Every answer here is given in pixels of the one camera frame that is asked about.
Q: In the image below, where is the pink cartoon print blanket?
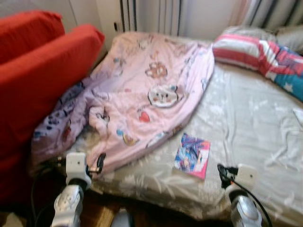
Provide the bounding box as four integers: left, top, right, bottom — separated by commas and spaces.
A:
31, 32, 216, 173

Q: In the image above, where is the colourful picture book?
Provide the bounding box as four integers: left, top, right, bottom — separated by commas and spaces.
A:
173, 133, 211, 180

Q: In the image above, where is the grey floral bed sheet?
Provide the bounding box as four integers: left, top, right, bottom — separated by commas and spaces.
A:
71, 59, 303, 225

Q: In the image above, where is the silver robot left leg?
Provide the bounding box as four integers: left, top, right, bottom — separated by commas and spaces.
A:
111, 208, 135, 227

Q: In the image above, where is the red fabric sofa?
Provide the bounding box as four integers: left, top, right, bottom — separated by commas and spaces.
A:
0, 10, 106, 209

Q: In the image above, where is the colourful striped bolster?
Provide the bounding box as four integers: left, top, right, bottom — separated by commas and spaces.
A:
212, 34, 303, 102

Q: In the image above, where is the flat grey pillow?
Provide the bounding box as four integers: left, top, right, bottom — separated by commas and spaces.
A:
222, 25, 277, 41

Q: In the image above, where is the dark grey pillow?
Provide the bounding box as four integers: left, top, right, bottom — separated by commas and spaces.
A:
275, 25, 303, 52

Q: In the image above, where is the pale striped curtain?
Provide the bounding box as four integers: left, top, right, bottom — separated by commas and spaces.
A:
118, 0, 185, 34

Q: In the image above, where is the blue grey striped curtain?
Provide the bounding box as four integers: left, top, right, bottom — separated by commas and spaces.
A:
239, 0, 303, 29

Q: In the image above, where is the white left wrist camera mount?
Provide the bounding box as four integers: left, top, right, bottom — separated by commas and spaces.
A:
65, 152, 89, 179

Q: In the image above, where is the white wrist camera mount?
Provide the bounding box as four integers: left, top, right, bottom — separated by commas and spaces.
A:
235, 164, 259, 190
65, 152, 89, 179

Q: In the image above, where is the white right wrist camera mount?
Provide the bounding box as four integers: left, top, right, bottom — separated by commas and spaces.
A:
235, 164, 259, 190

